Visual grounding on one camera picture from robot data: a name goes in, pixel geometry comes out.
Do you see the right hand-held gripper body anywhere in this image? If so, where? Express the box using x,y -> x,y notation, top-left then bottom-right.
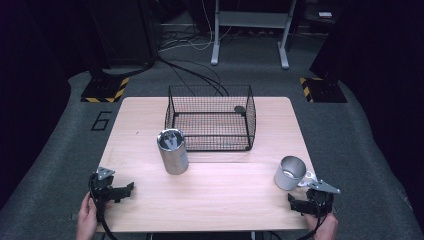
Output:
305,179 -> 342,217

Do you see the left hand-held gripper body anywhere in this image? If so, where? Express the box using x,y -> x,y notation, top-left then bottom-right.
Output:
88,166 -> 116,205

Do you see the steel mug with handle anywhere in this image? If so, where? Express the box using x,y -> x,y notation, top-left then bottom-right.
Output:
273,155 -> 317,192

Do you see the tall steel tumbler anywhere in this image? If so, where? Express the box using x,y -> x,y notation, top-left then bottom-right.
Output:
156,128 -> 190,176

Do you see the black wire basket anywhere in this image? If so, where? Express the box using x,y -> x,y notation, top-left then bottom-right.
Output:
164,84 -> 258,153

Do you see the person's right hand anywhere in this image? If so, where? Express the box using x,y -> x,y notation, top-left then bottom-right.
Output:
303,211 -> 340,240

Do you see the person's left hand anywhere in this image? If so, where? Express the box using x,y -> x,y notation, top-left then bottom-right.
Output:
75,191 -> 112,240

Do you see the black stand with striped base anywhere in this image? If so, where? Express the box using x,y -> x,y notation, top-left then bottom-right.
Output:
298,49 -> 348,104
80,0 -> 131,104

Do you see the black cabinet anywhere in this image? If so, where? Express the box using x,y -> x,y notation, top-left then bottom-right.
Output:
84,0 -> 158,69

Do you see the right hand-held gripper black cable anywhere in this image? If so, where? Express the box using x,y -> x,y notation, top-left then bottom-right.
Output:
296,196 -> 325,240

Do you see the hand-held gripper black cable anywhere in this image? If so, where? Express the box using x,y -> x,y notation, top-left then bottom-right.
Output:
88,173 -> 120,240
296,196 -> 325,240

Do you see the left hand-held gripper black cable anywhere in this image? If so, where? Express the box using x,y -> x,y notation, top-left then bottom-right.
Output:
88,173 -> 120,240

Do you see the black floor cable bundle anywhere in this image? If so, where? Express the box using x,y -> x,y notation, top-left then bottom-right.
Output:
155,54 -> 230,98

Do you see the white floor cable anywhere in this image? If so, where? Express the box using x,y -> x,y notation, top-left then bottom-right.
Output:
158,0 -> 233,53

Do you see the white metal desk frame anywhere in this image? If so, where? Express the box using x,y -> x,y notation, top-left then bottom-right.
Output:
210,0 -> 298,71

